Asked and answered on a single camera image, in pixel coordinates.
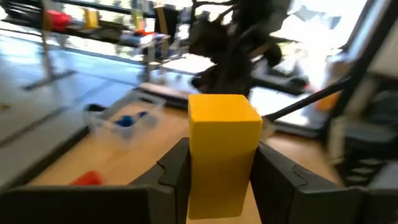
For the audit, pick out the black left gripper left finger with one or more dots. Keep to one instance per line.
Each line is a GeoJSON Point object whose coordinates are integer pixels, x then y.
{"type": "Point", "coordinates": [174, 186]}

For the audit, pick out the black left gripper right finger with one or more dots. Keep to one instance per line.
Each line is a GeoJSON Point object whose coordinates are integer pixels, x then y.
{"type": "Point", "coordinates": [280, 193]}

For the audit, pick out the yellow toy block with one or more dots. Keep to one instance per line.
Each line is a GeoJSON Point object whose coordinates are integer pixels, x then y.
{"type": "Point", "coordinates": [224, 140]}

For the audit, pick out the blue toy block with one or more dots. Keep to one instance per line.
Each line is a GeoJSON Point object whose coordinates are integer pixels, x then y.
{"type": "Point", "coordinates": [126, 120]}
{"type": "Point", "coordinates": [142, 114]}

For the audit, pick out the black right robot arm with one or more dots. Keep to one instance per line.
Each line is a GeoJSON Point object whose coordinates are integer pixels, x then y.
{"type": "Point", "coordinates": [230, 46]}

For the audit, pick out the red toy block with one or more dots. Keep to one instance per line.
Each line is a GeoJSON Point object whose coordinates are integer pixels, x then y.
{"type": "Point", "coordinates": [87, 179]}

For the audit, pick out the black robotic equipment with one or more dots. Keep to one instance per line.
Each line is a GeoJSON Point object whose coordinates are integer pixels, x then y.
{"type": "Point", "coordinates": [367, 140]}

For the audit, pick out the clear plastic bin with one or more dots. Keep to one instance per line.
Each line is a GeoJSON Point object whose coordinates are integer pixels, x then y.
{"type": "Point", "coordinates": [93, 119]}

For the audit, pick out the stack of books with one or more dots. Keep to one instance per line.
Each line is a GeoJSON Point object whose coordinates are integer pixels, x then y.
{"type": "Point", "coordinates": [143, 36]}

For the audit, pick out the background desk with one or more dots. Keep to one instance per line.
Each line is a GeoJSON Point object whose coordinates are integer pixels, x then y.
{"type": "Point", "coordinates": [93, 32]}

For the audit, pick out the yellow background object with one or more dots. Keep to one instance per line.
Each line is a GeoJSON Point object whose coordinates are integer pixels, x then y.
{"type": "Point", "coordinates": [91, 18]}

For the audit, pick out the red background object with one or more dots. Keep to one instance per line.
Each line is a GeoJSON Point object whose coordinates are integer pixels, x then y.
{"type": "Point", "coordinates": [57, 20]}

